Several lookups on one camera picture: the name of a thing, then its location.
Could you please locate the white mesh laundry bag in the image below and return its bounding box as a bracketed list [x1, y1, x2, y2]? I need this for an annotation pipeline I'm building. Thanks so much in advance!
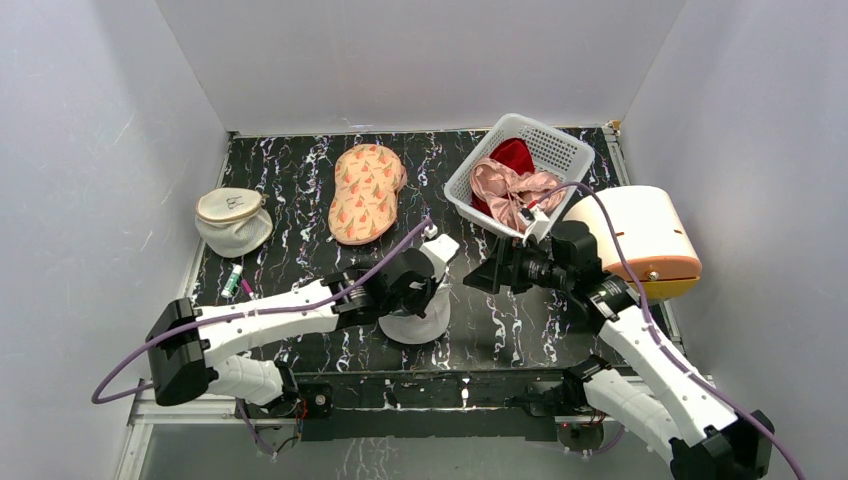
[378, 289, 451, 345]

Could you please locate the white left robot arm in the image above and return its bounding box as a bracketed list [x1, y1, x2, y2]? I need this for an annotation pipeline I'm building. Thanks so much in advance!
[148, 242, 454, 416]

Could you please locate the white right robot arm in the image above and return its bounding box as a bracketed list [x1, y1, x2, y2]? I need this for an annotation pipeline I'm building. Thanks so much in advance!
[463, 221, 774, 479]

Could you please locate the orange floral bra pad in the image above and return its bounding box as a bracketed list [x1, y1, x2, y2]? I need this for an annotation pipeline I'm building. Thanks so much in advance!
[328, 144, 407, 246]

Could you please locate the beige-rimmed mesh laundry bag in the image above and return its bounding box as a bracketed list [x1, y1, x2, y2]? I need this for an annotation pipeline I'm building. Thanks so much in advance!
[195, 187, 273, 258]

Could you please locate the pink satin garment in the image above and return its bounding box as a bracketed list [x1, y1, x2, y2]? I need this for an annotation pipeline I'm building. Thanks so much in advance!
[469, 158, 567, 233]

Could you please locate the white and orange toy washer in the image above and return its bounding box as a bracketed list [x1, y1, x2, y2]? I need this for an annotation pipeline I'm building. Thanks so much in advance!
[564, 185, 702, 302]

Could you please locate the white plastic basket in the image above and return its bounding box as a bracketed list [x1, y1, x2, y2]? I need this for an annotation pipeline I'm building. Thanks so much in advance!
[444, 114, 595, 237]

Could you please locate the red garment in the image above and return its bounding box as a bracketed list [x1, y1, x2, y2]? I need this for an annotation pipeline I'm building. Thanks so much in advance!
[469, 138, 535, 218]

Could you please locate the pink and white pen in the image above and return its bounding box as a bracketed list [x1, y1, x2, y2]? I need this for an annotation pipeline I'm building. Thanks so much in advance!
[241, 278, 257, 300]

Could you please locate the green and white tube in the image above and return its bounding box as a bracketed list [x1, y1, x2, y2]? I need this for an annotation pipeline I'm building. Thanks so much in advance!
[220, 264, 243, 299]

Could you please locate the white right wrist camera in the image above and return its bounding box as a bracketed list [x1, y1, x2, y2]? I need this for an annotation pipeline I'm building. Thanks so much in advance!
[520, 203, 551, 245]

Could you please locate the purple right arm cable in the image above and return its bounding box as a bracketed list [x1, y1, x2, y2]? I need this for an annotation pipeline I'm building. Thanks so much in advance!
[529, 182, 806, 480]

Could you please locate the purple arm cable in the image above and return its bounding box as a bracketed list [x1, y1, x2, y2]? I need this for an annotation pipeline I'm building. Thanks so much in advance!
[529, 182, 806, 480]
[91, 217, 435, 405]

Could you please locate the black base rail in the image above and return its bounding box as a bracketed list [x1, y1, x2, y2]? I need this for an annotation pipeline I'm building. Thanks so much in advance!
[247, 368, 614, 445]

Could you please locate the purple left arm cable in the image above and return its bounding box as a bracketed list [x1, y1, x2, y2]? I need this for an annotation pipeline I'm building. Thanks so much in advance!
[91, 217, 435, 405]

